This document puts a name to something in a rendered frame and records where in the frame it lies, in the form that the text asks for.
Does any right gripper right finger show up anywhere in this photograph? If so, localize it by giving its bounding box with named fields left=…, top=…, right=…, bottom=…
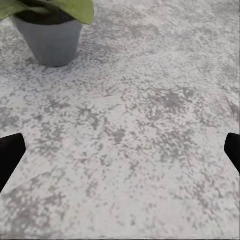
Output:
left=224, top=132, right=240, bottom=173

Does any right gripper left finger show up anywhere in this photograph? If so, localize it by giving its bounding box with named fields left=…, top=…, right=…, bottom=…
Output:
left=0, top=133, right=26, bottom=193

